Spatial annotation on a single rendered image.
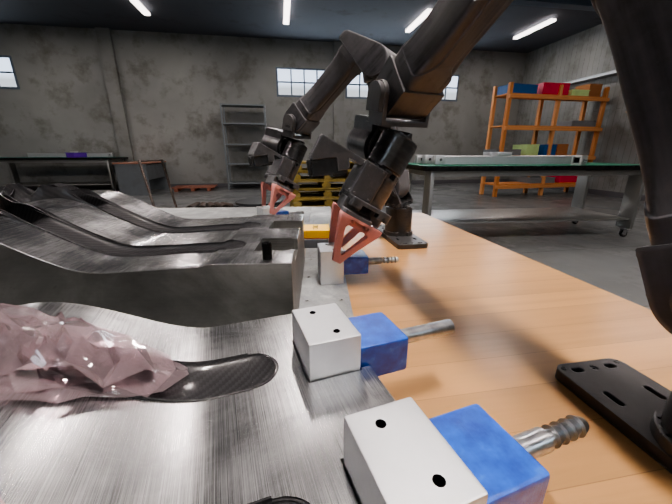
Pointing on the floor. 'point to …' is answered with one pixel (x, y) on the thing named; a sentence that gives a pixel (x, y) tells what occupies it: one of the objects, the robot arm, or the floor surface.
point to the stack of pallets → (322, 191)
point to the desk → (127, 176)
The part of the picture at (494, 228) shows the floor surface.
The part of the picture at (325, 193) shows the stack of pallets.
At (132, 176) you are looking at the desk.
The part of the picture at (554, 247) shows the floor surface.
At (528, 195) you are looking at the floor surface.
